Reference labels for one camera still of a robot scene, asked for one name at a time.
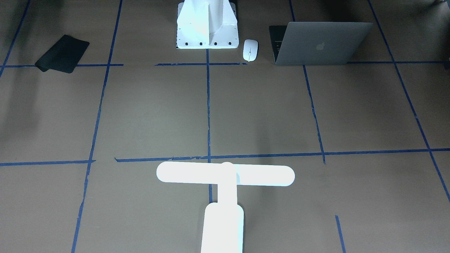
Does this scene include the black mouse pad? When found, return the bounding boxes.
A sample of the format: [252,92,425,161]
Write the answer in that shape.
[35,34,90,73]

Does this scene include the grey laptop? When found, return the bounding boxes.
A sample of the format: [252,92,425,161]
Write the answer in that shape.
[269,21,373,66]

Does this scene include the white computer mouse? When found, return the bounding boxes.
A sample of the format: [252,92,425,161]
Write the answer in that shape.
[243,39,259,62]

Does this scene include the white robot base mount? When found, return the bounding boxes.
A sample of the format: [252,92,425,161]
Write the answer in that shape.
[176,0,239,50]

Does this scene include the white desk lamp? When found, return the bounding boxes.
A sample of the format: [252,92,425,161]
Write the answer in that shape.
[156,161,295,253]

